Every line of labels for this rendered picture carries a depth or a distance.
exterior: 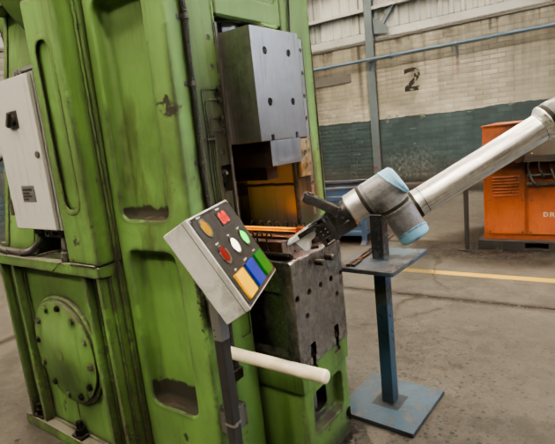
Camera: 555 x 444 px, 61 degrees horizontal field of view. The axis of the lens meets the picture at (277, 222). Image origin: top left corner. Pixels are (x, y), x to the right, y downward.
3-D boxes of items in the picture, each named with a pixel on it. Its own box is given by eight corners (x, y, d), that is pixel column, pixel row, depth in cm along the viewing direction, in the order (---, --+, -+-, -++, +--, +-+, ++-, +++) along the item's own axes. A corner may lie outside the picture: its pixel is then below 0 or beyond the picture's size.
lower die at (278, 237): (310, 246, 195) (308, 225, 194) (283, 259, 180) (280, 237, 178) (234, 240, 220) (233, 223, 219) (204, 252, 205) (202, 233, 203)
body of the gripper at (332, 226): (323, 248, 136) (358, 226, 133) (307, 225, 136) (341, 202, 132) (326, 242, 143) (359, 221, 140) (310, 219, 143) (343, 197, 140)
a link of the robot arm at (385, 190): (412, 196, 127) (392, 165, 126) (373, 220, 131) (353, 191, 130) (409, 189, 136) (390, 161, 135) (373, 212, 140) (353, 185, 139)
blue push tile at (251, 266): (266, 276, 138) (252, 256, 138) (260, 285, 131) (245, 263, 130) (261, 279, 138) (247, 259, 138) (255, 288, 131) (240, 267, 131)
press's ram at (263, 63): (317, 135, 198) (308, 35, 190) (262, 142, 168) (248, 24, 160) (241, 142, 223) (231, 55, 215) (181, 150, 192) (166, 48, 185)
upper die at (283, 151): (302, 160, 189) (299, 136, 187) (272, 166, 173) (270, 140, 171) (225, 166, 214) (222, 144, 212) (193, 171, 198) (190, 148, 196)
